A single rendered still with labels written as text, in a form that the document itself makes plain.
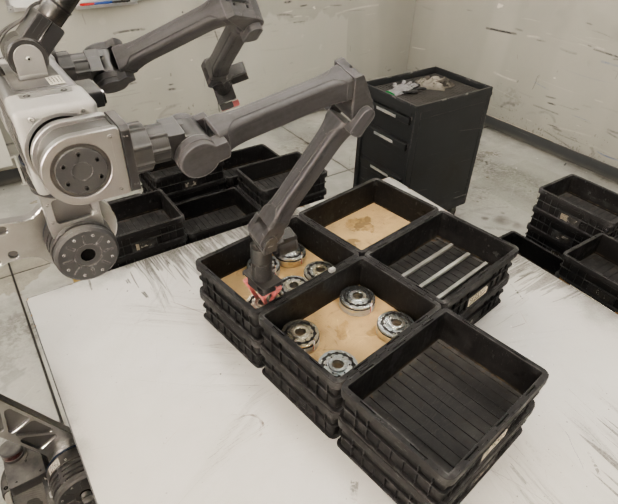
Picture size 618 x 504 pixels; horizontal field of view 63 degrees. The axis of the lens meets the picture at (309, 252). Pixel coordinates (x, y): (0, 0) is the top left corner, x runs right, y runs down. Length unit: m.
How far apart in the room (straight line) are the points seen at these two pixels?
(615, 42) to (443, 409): 3.56
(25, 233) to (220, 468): 0.71
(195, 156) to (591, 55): 3.89
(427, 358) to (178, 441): 0.67
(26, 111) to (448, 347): 1.10
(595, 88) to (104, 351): 3.92
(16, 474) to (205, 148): 1.37
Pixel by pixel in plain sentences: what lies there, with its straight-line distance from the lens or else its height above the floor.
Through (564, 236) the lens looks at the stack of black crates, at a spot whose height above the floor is 0.42.
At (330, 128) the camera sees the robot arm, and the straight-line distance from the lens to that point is 1.15.
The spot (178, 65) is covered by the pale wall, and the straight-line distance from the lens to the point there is 4.32.
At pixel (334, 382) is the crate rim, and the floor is 0.93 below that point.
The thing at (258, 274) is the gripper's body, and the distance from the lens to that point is 1.34.
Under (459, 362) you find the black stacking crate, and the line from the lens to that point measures 1.40.
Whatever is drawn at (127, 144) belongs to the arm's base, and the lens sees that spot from 0.89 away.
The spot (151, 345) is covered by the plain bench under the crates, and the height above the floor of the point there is 0.70.
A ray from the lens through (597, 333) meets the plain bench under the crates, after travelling 1.85.
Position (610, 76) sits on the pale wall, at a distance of 4.49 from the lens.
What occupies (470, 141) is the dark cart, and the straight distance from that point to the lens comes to 3.24.
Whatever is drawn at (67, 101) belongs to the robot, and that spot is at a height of 1.53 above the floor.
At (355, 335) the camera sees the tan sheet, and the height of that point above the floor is 0.83.
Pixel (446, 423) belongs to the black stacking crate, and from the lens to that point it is 1.27.
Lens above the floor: 1.84
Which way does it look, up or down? 37 degrees down
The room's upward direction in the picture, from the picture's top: 2 degrees clockwise
